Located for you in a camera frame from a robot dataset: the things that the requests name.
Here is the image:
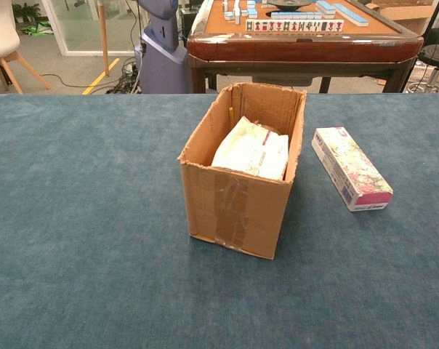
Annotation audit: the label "pink and white floral box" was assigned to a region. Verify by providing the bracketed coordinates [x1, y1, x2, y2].
[311, 127, 394, 213]

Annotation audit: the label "purple robot base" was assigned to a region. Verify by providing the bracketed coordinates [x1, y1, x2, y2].
[134, 0, 189, 95]

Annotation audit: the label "brown cardboard box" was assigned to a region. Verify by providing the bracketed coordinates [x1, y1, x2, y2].
[177, 81, 307, 260]

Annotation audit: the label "white plastic package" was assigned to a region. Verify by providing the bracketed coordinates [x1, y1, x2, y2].
[211, 116, 290, 182]

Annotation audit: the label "wooden mahjong table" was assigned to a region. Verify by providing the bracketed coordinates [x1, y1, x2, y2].
[186, 0, 424, 95]

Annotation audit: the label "blue table cloth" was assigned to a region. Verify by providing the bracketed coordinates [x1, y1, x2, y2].
[0, 93, 439, 349]

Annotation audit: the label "scattered standing mahjong tiles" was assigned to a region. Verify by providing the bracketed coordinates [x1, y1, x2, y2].
[222, 0, 259, 26]

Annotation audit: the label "row of face-up mahjong tiles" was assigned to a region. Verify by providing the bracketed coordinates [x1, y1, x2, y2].
[245, 19, 345, 33]

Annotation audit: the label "wooden pole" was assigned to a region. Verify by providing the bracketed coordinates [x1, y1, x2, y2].
[96, 0, 111, 77]

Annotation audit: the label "black dice dome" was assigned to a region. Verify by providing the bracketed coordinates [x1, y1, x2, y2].
[265, 0, 312, 10]

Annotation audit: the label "short stacked mahjong tile block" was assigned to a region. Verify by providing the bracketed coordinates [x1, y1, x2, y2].
[315, 0, 338, 16]

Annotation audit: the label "white plastic basket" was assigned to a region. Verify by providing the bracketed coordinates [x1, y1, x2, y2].
[411, 60, 439, 87]

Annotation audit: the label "green floor item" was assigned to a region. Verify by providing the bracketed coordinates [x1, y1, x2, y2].
[20, 20, 55, 37]

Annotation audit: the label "green potted plant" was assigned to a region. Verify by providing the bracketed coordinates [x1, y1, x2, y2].
[12, 2, 42, 24]

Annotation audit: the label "tangle of floor cables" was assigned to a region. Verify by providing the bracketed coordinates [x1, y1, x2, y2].
[105, 57, 145, 95]

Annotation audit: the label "black floor cable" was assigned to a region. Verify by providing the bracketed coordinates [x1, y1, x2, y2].
[40, 72, 108, 89]

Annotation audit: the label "straight blue-white mahjong tile wall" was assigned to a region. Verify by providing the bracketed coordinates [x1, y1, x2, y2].
[270, 11, 324, 20]

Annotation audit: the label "glass partition with white frame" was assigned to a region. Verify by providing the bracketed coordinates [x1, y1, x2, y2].
[41, 0, 141, 57]

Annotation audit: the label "long diagonal mahjong tile wall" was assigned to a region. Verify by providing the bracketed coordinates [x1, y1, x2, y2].
[334, 2, 370, 27]

